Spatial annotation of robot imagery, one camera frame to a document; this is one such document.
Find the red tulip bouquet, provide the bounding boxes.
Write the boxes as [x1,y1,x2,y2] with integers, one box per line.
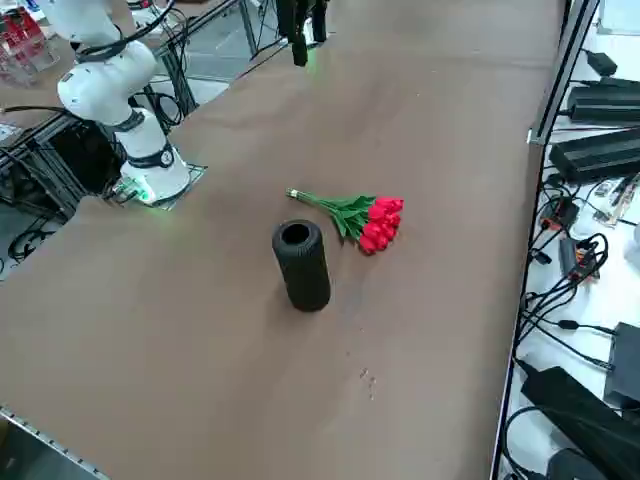
[285,187,405,257]

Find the black ribbed vase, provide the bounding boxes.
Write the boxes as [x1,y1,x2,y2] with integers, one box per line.
[271,218,333,313]

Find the clear acrylic rack red items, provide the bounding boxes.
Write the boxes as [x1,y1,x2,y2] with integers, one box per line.
[0,9,62,90]

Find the small black power adapter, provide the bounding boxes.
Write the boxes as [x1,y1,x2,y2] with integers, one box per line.
[585,48,619,77]

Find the long black power adapter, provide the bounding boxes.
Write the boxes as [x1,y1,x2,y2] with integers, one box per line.
[567,77,640,124]

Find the large finned black adapter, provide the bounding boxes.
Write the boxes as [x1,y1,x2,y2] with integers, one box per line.
[548,127,640,185]

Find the black and orange device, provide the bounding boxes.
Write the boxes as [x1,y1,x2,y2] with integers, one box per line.
[558,234,610,285]

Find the large black power brick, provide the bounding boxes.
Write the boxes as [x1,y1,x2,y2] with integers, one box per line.
[519,366,640,480]

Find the black box unit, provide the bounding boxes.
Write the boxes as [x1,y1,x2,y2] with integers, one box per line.
[603,322,640,407]

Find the aluminium profile post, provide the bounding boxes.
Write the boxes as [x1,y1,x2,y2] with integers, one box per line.
[528,0,601,146]

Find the black metal frame stand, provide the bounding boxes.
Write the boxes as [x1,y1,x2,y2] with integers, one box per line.
[0,107,126,224]

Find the small black cable hub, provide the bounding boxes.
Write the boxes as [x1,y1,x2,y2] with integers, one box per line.
[541,196,581,232]

